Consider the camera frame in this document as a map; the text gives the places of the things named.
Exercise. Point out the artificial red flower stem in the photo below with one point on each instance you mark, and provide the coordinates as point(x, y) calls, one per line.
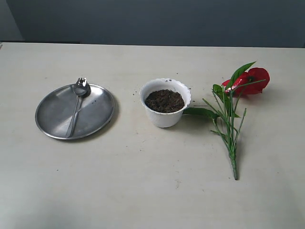
point(246, 80)

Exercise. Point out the steel spork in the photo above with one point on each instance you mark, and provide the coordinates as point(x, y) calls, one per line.
point(80, 89)

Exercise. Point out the round steel plate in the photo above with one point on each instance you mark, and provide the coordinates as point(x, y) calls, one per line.
point(54, 113)

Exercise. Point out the white plastic flower pot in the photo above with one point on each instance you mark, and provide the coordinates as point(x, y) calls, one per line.
point(163, 120)

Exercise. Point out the dark brown potting soil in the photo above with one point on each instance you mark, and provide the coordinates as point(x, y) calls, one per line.
point(164, 101)

